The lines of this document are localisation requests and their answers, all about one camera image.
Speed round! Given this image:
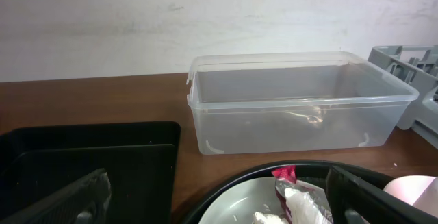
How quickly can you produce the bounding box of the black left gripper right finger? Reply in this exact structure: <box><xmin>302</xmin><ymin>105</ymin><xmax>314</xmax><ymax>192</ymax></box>
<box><xmin>325</xmin><ymin>166</ymin><xmax>437</xmax><ymax>224</ymax></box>

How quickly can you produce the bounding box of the black rectangular tray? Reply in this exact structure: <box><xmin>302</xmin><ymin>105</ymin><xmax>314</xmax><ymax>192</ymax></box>
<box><xmin>1</xmin><ymin>121</ymin><xmax>181</xmax><ymax>223</ymax></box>

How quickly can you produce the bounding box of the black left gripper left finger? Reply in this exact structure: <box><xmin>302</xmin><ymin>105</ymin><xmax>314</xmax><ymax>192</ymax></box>
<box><xmin>1</xmin><ymin>169</ymin><xmax>112</xmax><ymax>224</ymax></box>

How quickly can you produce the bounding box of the grey dishwasher rack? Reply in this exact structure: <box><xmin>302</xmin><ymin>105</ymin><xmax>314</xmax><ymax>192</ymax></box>
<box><xmin>368</xmin><ymin>45</ymin><xmax>437</xmax><ymax>147</ymax></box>

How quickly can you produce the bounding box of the round black serving tray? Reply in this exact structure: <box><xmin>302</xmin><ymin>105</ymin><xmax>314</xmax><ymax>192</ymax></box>
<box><xmin>180</xmin><ymin>160</ymin><xmax>395</xmax><ymax>224</ymax></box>

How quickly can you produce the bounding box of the grey plate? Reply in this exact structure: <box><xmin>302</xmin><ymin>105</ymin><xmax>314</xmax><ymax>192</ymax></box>
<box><xmin>198</xmin><ymin>177</ymin><xmax>285</xmax><ymax>224</ymax></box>

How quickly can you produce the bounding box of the red snack wrapper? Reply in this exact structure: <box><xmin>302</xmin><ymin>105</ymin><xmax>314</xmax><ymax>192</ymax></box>
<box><xmin>271</xmin><ymin>166</ymin><xmax>326</xmax><ymax>223</ymax></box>

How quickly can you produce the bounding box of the white tissue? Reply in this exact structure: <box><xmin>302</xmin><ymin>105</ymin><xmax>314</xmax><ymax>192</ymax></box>
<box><xmin>253</xmin><ymin>188</ymin><xmax>333</xmax><ymax>224</ymax></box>

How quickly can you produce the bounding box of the clear plastic bin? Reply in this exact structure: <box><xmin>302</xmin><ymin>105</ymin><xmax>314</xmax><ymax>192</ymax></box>
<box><xmin>187</xmin><ymin>52</ymin><xmax>418</xmax><ymax>155</ymax></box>

